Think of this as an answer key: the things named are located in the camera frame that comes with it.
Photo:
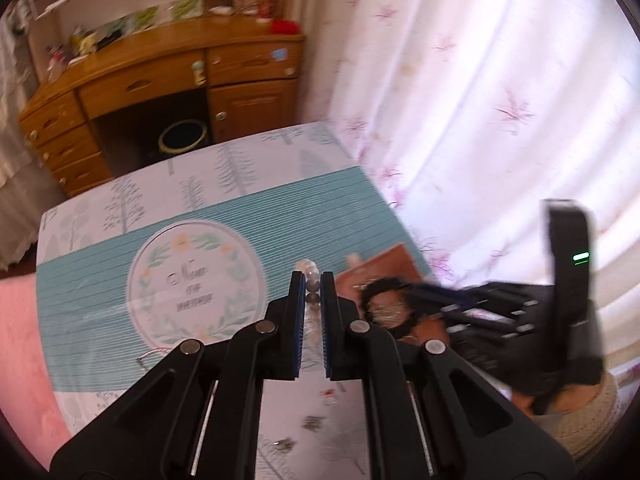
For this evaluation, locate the red case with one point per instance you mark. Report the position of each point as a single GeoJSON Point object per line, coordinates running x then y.
{"type": "Point", "coordinates": [285, 27]}

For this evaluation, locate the pink blanket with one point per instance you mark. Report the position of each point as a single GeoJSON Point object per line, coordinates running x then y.
{"type": "Point", "coordinates": [25, 340]}

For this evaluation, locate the pile of jewelry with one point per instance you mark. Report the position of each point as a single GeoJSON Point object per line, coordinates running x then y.
{"type": "Point", "coordinates": [389, 314]}

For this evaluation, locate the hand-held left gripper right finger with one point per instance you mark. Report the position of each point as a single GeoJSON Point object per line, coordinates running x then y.
{"type": "Point", "coordinates": [327, 325]}

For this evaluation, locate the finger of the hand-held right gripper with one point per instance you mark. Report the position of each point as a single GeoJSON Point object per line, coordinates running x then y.
{"type": "Point", "coordinates": [465, 297]}
{"type": "Point", "coordinates": [480, 332]}

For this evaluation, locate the small clear earring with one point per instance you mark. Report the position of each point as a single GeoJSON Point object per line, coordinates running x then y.
{"type": "Point", "coordinates": [330, 400]}

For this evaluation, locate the white floral curtain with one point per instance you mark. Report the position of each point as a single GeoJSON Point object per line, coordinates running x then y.
{"type": "Point", "coordinates": [475, 85]}

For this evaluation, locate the red patterned cup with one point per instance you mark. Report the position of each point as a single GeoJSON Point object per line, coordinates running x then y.
{"type": "Point", "coordinates": [266, 1]}

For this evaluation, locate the white lace cover cloth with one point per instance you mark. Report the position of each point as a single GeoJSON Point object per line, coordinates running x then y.
{"type": "Point", "coordinates": [15, 185]}

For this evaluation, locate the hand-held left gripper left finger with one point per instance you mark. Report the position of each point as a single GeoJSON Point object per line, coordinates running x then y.
{"type": "Point", "coordinates": [298, 325]}

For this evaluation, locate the tree print tablecloth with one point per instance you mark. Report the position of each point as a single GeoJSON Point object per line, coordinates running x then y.
{"type": "Point", "coordinates": [100, 285]}

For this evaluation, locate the pink plastic box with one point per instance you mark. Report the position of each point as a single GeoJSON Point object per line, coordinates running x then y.
{"type": "Point", "coordinates": [395, 265]}

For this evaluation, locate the wooden desk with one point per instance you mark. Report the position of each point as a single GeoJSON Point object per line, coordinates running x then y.
{"type": "Point", "coordinates": [150, 85]}

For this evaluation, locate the row of green picture tiles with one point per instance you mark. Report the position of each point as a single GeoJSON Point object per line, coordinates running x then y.
{"type": "Point", "coordinates": [150, 16]}

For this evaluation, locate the blue sticker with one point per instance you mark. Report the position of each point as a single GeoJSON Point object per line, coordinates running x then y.
{"type": "Point", "coordinates": [280, 55]}

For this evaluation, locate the black trash can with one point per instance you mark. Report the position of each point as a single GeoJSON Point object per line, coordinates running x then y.
{"type": "Point", "coordinates": [182, 136]}

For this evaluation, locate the person's right forearm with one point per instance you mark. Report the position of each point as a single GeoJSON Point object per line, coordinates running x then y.
{"type": "Point", "coordinates": [585, 425]}

